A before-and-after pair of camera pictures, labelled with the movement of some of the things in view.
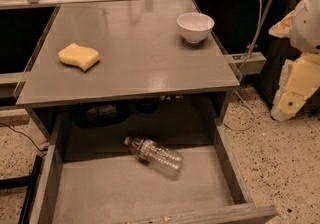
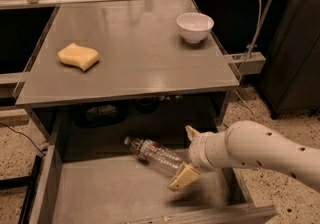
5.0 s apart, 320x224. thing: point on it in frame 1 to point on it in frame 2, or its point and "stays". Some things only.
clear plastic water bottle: [159, 156] stays
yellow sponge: [79, 56] stays
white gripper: [307, 23] to [197, 151]
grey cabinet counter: [145, 66] stays
